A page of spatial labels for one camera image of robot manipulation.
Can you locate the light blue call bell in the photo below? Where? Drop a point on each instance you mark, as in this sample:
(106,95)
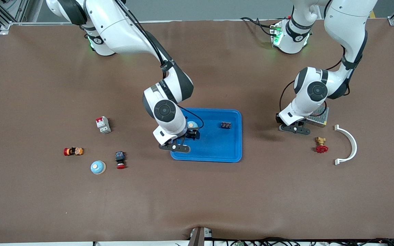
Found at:
(193,124)
(98,167)

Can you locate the brown table mat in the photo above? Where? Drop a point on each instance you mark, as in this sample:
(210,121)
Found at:
(46,85)

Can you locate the orange yellow emergency stop switch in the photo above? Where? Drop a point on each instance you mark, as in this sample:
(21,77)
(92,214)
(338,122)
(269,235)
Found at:
(73,151)

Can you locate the short brown capacitor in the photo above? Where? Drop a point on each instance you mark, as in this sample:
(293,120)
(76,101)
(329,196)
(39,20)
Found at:
(226,125)

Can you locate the grey metal clamp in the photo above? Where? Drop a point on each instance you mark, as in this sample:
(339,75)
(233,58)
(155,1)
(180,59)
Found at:
(199,235)

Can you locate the white curved plastic bracket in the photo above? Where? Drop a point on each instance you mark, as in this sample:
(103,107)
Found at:
(354,146)

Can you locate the red mushroom pushbutton black body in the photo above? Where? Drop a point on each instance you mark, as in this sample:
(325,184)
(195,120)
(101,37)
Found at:
(120,157)

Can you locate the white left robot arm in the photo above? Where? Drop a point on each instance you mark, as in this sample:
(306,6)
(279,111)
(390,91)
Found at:
(345,27)

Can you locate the white red circuit breaker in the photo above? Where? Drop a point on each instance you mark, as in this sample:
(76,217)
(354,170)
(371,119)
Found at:
(103,125)

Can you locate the brass valve red handwheel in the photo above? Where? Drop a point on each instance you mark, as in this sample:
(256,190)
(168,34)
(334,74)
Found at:
(321,149)

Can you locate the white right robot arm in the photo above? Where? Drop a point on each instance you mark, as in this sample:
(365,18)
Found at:
(121,30)

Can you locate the metal mesh power supply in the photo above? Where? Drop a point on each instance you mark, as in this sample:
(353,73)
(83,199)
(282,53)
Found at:
(320,119)

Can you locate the blue plastic tray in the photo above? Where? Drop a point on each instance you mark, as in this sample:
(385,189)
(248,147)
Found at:
(217,147)

